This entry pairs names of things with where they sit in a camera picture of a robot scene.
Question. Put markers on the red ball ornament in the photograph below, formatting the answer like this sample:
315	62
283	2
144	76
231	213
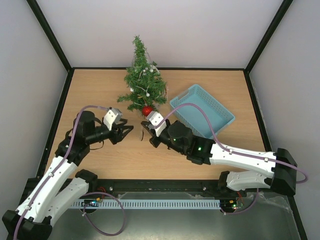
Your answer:
146	110

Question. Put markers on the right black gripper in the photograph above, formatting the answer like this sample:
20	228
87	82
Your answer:
154	138

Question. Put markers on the black frame rail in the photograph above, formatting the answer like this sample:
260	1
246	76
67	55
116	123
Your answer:
205	188

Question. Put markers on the wooden heart ornament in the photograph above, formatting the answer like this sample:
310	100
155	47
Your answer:
144	128

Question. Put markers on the white cable duct rail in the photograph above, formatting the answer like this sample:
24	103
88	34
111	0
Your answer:
150	204

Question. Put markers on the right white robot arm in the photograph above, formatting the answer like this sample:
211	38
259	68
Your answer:
261	170

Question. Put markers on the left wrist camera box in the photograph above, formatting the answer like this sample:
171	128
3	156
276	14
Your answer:
112	116

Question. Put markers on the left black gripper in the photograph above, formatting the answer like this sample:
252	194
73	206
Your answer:
117	135

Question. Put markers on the small green christmas tree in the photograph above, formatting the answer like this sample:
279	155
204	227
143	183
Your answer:
143	75

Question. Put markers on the light blue plastic basket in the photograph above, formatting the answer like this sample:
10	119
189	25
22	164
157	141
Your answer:
219	116

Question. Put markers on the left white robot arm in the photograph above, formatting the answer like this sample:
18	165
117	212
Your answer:
35	217

